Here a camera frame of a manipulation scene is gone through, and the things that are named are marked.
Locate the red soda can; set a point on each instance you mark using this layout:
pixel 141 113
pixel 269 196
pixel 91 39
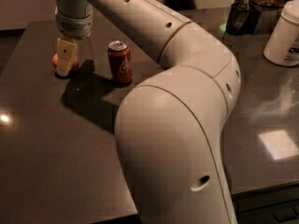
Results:
pixel 119 56

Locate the white cylindrical canister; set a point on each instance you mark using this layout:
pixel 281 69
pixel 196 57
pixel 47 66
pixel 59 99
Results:
pixel 283 45

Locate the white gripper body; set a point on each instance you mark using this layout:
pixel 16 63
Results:
pixel 75 25

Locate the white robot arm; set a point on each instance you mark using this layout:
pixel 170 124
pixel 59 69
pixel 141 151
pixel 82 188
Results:
pixel 168 128

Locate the red apple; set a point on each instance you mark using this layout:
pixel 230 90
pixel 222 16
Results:
pixel 74 67

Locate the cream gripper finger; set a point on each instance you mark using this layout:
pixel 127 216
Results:
pixel 67 50

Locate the black cup holder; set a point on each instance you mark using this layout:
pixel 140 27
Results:
pixel 242 19

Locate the dark drawer handle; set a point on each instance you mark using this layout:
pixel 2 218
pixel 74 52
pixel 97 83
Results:
pixel 285 215

